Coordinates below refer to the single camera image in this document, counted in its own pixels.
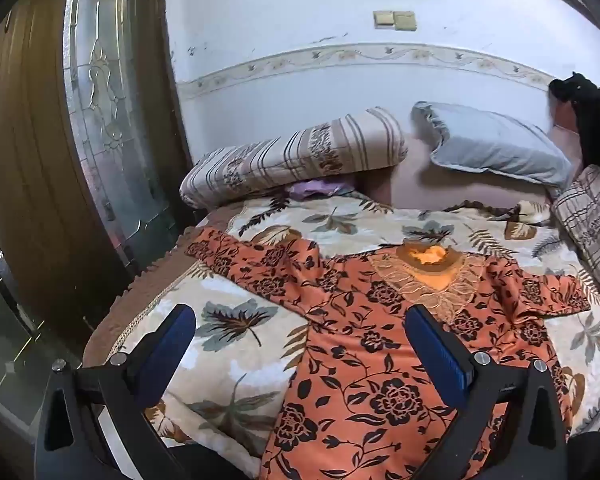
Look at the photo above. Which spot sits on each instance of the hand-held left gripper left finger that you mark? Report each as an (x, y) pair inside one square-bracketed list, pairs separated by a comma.
[(167, 345)]

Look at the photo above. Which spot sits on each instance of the mauve bed sheet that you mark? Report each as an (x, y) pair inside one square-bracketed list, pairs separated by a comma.
[(410, 185)]

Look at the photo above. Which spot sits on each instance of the beige wall switch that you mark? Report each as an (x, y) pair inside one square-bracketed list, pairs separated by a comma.
[(384, 19), (405, 20)]

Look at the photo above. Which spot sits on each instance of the black cloth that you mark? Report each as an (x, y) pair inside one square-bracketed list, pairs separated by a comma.
[(597, 120)]

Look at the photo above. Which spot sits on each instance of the purple cloth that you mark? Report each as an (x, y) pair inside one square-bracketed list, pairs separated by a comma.
[(312, 189)]

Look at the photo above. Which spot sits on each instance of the square striped floral pillow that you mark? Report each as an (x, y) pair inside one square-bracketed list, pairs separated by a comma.
[(595, 225)]

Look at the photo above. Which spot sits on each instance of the grey frilled pillow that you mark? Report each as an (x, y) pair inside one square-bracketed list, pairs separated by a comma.
[(490, 145)]

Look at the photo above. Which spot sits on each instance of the orange black floral shirt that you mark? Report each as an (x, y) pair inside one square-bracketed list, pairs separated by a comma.
[(370, 340)]

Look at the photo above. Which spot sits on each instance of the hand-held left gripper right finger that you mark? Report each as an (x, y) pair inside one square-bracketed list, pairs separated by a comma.
[(435, 355)]

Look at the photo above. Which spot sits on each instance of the long striped floral pillow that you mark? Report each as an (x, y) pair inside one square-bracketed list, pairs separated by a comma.
[(300, 155)]

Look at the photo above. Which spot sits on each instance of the wooden door with glass panel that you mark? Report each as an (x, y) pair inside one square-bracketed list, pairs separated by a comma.
[(30, 185)]

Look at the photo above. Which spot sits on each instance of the cream leaf print blanket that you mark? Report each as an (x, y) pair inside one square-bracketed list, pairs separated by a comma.
[(220, 290)]

